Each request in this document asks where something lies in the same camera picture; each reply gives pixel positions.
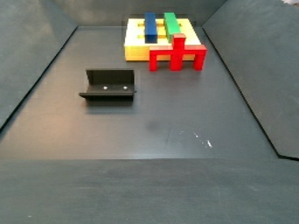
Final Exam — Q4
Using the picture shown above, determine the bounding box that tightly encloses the yellow slotted board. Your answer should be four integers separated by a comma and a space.
124, 18, 201, 61

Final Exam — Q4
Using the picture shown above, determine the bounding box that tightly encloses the red three-legged block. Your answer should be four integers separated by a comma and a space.
149, 33, 207, 72

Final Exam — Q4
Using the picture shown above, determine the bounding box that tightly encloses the green bar block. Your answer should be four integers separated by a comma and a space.
163, 12, 181, 42

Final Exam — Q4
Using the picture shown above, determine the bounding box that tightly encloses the blue bar block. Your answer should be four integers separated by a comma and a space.
144, 12, 157, 43

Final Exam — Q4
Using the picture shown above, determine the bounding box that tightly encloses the black angle bracket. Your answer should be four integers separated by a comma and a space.
79, 69, 136, 99

